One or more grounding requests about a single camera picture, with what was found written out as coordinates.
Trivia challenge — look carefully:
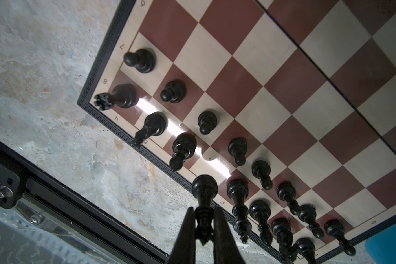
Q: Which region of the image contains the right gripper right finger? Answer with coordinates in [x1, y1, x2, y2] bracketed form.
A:
[213, 207, 245, 264]

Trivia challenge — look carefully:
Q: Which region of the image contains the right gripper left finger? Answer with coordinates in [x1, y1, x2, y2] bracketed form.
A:
[166, 207, 196, 264]

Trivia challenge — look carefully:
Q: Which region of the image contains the black crowned piece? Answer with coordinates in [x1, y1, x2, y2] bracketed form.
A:
[191, 174, 218, 245]

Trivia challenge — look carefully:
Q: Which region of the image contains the brown cream chess board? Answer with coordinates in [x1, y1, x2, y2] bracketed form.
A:
[78, 1, 396, 263]

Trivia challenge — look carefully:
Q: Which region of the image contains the blue plastic tray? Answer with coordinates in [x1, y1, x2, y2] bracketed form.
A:
[365, 224, 396, 264]

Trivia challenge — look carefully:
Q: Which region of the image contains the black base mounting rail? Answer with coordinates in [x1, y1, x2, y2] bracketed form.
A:
[0, 142, 168, 264]

